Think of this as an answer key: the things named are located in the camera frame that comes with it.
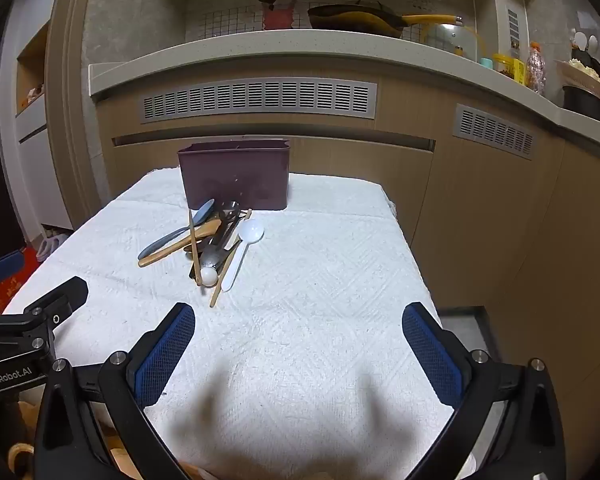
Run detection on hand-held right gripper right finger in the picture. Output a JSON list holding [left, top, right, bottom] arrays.
[[401, 302, 567, 480]]

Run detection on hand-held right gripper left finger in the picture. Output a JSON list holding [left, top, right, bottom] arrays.
[[34, 302, 197, 480]]

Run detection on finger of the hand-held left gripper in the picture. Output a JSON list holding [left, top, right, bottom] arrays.
[[22, 276, 89, 331], [0, 250, 26, 289]]

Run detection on wooden chopstick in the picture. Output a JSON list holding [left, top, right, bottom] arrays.
[[209, 208, 253, 308], [188, 209, 203, 287]]

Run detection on large shiny metal spoon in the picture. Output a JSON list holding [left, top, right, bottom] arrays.
[[200, 202, 241, 269]]

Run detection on wooden spoon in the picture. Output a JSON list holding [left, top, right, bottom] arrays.
[[138, 219, 222, 268]]

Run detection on shovel-shaped metal spoon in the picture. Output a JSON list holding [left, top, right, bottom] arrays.
[[215, 203, 245, 252]]

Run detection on white plastic spoon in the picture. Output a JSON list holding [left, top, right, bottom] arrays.
[[221, 220, 265, 293]]

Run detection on purple plastic utensil holder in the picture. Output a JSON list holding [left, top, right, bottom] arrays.
[[177, 138, 291, 212]]

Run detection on white kitchen utensils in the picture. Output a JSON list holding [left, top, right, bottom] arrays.
[[570, 27, 600, 55]]

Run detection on red floor mat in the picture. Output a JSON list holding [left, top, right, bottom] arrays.
[[0, 255, 46, 317]]

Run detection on pair of slippers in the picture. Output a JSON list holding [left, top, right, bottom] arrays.
[[36, 232, 67, 262]]

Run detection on white textured cloth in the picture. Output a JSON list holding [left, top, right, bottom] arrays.
[[2, 167, 443, 480]]

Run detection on small grey vent grille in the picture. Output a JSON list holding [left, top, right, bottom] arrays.
[[455, 104, 538, 161]]

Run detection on long grey vent grille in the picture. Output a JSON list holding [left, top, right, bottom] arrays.
[[141, 80, 379, 124]]

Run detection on black pot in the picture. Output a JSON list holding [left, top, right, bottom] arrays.
[[562, 85, 600, 124]]

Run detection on yellow lidded jar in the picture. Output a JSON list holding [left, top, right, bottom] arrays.
[[494, 53, 517, 79]]

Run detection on glass pot lid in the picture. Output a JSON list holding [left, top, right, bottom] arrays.
[[424, 22, 482, 62]]

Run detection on wall vent panel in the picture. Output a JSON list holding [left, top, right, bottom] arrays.
[[507, 8, 521, 59]]

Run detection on black frying pan yellow handle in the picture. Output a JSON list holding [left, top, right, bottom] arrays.
[[307, 4, 464, 39]]

